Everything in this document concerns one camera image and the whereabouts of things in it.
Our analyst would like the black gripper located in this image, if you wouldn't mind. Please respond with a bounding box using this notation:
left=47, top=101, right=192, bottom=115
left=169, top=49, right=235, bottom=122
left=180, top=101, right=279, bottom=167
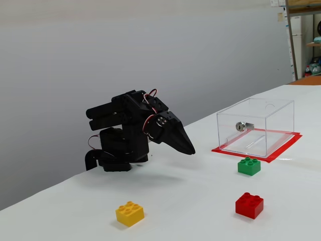
left=147, top=110, right=196, bottom=155

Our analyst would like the yellow lego brick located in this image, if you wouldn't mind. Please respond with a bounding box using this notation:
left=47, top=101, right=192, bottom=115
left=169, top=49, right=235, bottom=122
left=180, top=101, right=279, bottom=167
left=115, top=200, right=145, bottom=227

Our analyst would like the silver box lock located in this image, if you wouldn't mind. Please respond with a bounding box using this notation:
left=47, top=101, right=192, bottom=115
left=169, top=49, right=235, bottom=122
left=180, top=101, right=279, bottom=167
left=235, top=122, right=254, bottom=133

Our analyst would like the green lego brick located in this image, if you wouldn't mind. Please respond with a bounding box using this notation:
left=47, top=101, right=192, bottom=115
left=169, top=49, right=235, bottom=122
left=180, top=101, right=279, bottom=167
left=237, top=156, right=261, bottom=176

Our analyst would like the red lego brick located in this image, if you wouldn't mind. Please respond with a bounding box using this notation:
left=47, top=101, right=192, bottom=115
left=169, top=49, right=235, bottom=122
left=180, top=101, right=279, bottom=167
left=235, top=192, right=264, bottom=219

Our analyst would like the transparent acrylic box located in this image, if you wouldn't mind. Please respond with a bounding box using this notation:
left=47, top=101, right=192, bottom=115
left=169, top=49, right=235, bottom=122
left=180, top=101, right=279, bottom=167
left=217, top=97, right=295, bottom=158

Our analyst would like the black table clamp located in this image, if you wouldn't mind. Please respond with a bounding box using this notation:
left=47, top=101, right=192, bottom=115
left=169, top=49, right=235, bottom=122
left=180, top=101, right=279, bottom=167
left=85, top=149, right=101, bottom=171

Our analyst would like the orange wooden table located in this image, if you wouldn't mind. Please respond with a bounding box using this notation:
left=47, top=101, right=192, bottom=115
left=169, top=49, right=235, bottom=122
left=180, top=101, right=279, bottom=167
left=288, top=75, right=321, bottom=86

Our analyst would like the white refrigerator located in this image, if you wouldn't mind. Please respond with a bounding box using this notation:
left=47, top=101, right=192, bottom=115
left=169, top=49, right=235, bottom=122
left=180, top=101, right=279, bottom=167
left=290, top=15, right=303, bottom=76

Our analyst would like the metal shelf rack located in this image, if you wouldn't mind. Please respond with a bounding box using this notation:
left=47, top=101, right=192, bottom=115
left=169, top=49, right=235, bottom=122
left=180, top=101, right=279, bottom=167
left=285, top=0, right=321, bottom=81

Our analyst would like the red white servo cable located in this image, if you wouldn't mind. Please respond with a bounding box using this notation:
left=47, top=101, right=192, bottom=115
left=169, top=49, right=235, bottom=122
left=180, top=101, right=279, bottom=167
left=87, top=135, right=101, bottom=151
left=141, top=89, right=159, bottom=137

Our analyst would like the red tape frame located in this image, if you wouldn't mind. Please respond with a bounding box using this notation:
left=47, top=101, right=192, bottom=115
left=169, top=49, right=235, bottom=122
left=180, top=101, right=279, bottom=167
left=211, top=128, right=303, bottom=164

